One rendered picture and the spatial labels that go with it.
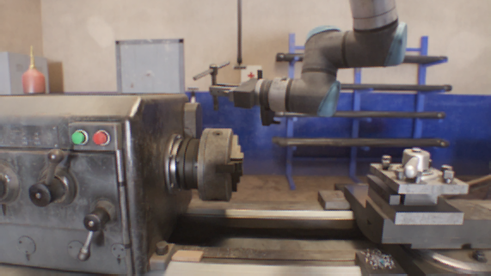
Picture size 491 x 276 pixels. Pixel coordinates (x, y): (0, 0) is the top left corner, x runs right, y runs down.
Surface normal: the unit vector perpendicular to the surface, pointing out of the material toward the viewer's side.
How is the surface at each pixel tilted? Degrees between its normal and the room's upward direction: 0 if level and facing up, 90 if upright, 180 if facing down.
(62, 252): 90
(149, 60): 90
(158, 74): 90
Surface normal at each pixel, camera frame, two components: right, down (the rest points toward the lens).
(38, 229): -0.04, 0.13
